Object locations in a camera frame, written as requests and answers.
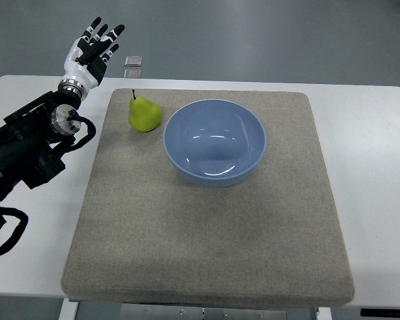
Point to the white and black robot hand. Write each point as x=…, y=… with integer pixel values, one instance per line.
x=86, y=62

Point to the green pear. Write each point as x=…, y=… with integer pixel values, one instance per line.
x=144, y=114

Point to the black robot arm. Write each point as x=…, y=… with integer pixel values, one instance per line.
x=35, y=137

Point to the blue bowl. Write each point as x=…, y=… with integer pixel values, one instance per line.
x=214, y=143

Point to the upper floor plate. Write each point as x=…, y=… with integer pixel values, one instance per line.
x=133, y=61

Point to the grey fabric mat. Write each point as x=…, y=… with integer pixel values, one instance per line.
x=147, y=235

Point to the metal table frame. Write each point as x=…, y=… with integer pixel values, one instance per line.
x=73, y=310

